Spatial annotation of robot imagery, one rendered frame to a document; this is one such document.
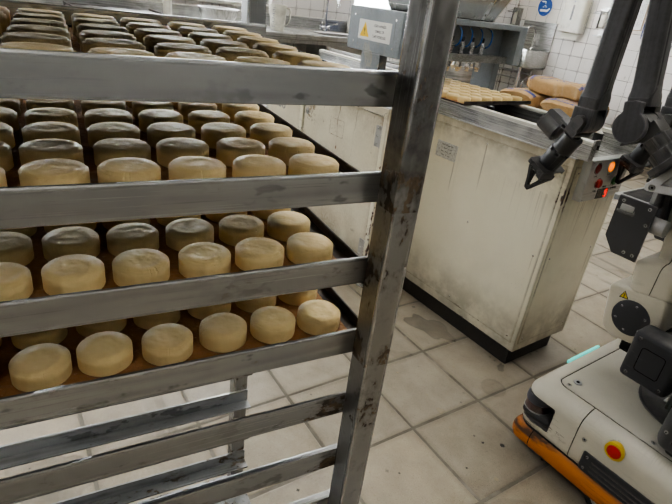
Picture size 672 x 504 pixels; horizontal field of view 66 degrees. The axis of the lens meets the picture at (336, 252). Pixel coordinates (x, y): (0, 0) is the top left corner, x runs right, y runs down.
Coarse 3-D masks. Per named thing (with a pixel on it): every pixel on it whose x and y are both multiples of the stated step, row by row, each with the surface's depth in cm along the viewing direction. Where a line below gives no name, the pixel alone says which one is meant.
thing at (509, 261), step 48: (432, 144) 209; (480, 144) 189; (528, 144) 173; (432, 192) 214; (480, 192) 193; (528, 192) 176; (432, 240) 218; (480, 240) 197; (528, 240) 179; (576, 240) 184; (432, 288) 223; (480, 288) 201; (528, 288) 183; (576, 288) 202; (480, 336) 209; (528, 336) 196
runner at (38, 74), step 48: (0, 48) 31; (0, 96) 32; (48, 96) 34; (96, 96) 35; (144, 96) 36; (192, 96) 38; (240, 96) 39; (288, 96) 41; (336, 96) 43; (384, 96) 45
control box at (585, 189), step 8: (592, 160) 162; (600, 160) 163; (608, 160) 166; (616, 160) 169; (584, 168) 164; (592, 168) 162; (608, 168) 168; (616, 168) 171; (584, 176) 164; (592, 176) 164; (600, 176) 167; (608, 176) 170; (576, 184) 167; (584, 184) 165; (592, 184) 167; (608, 184) 173; (616, 184) 176; (576, 192) 167; (584, 192) 166; (592, 192) 169; (608, 192) 175; (576, 200) 168; (584, 200) 168
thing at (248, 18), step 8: (248, 0) 76; (256, 0) 76; (264, 0) 77; (248, 8) 76; (256, 8) 77; (264, 8) 77; (248, 16) 77; (256, 16) 77; (264, 16) 78; (232, 384) 109; (240, 384) 109; (232, 416) 112; (240, 416) 113; (232, 448) 117; (240, 448) 118; (232, 472) 120; (240, 472) 121
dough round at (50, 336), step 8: (64, 328) 52; (16, 336) 50; (24, 336) 50; (32, 336) 50; (40, 336) 50; (48, 336) 51; (56, 336) 51; (64, 336) 52; (16, 344) 50; (24, 344) 50; (32, 344) 50
